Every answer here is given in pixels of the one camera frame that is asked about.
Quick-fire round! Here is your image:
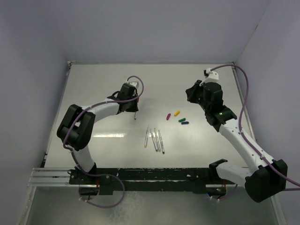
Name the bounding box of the white pen purple end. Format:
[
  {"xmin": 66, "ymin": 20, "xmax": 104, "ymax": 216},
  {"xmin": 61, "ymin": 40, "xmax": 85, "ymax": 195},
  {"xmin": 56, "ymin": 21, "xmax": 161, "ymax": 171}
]
[{"xmin": 150, "ymin": 129, "xmax": 158, "ymax": 152}]

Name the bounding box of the white pen yellow end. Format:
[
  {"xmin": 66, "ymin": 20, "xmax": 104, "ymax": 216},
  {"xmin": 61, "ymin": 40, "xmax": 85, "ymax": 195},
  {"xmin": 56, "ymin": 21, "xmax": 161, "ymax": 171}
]
[{"xmin": 144, "ymin": 125, "xmax": 150, "ymax": 148}]

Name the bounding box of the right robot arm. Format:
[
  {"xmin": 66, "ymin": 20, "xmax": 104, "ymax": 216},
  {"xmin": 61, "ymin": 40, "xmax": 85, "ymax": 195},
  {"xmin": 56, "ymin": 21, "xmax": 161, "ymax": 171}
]
[{"xmin": 186, "ymin": 80, "xmax": 288, "ymax": 203}]

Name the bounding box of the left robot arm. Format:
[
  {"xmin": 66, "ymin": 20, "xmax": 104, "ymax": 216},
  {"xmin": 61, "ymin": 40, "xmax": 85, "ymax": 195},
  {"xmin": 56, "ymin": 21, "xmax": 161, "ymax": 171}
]
[{"xmin": 57, "ymin": 82, "xmax": 139, "ymax": 184}]

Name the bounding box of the white pen blue end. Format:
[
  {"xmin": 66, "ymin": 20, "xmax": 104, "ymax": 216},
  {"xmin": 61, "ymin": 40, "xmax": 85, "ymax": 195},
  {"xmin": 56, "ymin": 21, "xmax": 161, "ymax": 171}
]
[{"xmin": 158, "ymin": 130, "xmax": 165, "ymax": 154}]

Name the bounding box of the white pen green end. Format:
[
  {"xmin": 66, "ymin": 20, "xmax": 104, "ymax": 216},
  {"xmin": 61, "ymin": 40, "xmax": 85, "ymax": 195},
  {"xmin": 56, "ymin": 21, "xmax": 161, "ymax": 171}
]
[{"xmin": 154, "ymin": 128, "xmax": 161, "ymax": 152}]

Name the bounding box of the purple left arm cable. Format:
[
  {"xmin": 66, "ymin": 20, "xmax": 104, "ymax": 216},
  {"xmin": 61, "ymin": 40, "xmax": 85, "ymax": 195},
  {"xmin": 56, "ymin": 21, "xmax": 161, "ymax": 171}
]
[{"xmin": 63, "ymin": 75, "xmax": 144, "ymax": 208}]

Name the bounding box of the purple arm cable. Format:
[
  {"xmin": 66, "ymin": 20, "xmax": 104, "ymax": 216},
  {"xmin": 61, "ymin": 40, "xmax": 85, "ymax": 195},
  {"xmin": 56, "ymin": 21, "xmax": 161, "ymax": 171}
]
[
  {"xmin": 63, "ymin": 75, "xmax": 144, "ymax": 208},
  {"xmin": 210, "ymin": 64, "xmax": 300, "ymax": 203}
]

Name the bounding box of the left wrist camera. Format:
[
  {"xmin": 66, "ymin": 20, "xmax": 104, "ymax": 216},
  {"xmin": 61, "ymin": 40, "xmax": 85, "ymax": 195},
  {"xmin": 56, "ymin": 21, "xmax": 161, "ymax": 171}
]
[{"xmin": 126, "ymin": 81, "xmax": 139, "ymax": 89}]

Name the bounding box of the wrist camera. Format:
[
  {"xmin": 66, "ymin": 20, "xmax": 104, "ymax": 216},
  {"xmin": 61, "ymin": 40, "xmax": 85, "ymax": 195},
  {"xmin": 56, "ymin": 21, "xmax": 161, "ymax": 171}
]
[
  {"xmin": 126, "ymin": 81, "xmax": 139, "ymax": 89},
  {"xmin": 203, "ymin": 68, "xmax": 219, "ymax": 83}
]

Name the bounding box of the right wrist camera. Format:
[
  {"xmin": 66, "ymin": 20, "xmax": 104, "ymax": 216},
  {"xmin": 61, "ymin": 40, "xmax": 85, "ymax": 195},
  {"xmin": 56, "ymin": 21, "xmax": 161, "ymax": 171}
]
[{"xmin": 203, "ymin": 68, "xmax": 219, "ymax": 83}]

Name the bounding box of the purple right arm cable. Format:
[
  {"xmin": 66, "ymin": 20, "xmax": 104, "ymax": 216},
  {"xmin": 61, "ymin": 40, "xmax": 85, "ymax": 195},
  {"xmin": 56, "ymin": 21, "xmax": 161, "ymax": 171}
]
[{"xmin": 210, "ymin": 64, "xmax": 300, "ymax": 203}]

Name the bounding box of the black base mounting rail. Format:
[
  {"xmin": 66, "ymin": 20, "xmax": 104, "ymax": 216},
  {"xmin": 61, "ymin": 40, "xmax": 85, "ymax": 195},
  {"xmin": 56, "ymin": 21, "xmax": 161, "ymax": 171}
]
[{"xmin": 68, "ymin": 167, "xmax": 232, "ymax": 195}]

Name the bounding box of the aluminium extrusion rail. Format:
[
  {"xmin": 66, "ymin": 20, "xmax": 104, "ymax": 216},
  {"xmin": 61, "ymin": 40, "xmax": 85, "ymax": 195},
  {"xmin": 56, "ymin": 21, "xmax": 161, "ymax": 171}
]
[{"xmin": 28, "ymin": 168, "xmax": 78, "ymax": 187}]

